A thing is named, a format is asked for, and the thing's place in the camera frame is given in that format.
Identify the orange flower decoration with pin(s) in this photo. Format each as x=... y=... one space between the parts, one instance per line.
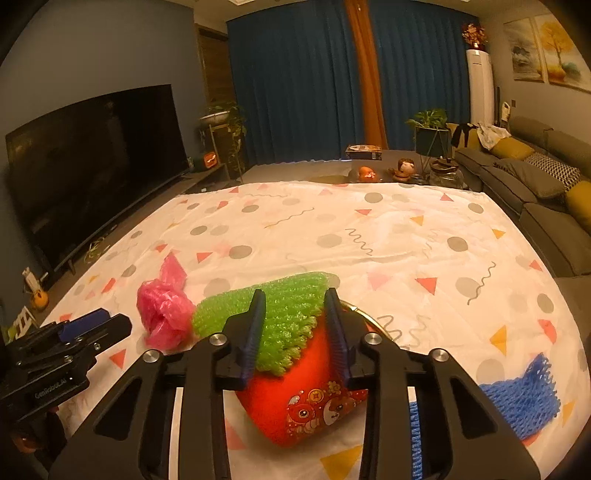
x=474 y=36

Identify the dark coffee table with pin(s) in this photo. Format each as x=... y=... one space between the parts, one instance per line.
x=300 y=168

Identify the white patterned cloth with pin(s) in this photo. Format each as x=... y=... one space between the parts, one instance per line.
x=392 y=230

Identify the grey television cabinet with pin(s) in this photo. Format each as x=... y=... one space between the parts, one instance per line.
x=203 y=181

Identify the grey sofa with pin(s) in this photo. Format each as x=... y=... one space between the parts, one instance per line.
x=545 y=226

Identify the blue foam net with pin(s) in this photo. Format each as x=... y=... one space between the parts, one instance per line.
x=517 y=401

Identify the blue curtain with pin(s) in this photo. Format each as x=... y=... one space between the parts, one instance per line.
x=425 y=69
x=295 y=78

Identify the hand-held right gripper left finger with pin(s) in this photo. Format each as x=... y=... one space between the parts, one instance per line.
x=252 y=339

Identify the flat colourful box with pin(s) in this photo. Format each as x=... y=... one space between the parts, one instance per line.
x=364 y=152

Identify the black cloth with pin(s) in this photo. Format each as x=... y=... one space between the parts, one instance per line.
x=461 y=136

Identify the brown wooden door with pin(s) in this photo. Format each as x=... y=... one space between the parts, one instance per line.
x=214 y=69

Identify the red printed box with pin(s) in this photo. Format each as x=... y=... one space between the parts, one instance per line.
x=295 y=387

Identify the trailing plant in white pot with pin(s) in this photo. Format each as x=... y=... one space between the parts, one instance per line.
x=226 y=115

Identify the potted plant in dark pot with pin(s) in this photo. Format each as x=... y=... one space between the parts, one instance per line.
x=431 y=134

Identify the orange toy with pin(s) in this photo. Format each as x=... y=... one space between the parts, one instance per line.
x=368 y=173

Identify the small pink plastic bag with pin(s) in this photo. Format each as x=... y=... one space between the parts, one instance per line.
x=164 y=309

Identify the small black white patterned pillow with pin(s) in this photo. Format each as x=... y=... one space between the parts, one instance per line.
x=554 y=168

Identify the glass jar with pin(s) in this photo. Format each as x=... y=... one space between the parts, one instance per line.
x=445 y=173

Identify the round head figurine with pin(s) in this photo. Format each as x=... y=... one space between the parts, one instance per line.
x=405 y=168

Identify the white standing air conditioner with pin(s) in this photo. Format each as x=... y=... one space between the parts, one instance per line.
x=480 y=87

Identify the orange curtain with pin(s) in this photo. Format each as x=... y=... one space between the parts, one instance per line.
x=369 y=74

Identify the black television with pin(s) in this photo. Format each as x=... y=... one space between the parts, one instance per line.
x=92 y=170

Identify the small olive pillow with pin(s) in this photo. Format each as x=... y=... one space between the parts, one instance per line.
x=512 y=148

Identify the green foam net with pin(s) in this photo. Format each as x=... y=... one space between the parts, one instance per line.
x=286 y=314

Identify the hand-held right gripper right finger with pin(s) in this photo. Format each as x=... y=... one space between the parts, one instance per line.
x=339 y=341

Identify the small seascape painting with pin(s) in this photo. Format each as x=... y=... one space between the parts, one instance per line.
x=524 y=50

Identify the grey pillow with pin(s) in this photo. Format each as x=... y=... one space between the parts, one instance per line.
x=531 y=180

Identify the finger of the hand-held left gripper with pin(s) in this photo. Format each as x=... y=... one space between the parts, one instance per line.
x=113 y=327
x=85 y=324

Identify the gold plant stand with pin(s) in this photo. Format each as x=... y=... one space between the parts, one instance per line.
x=213 y=147

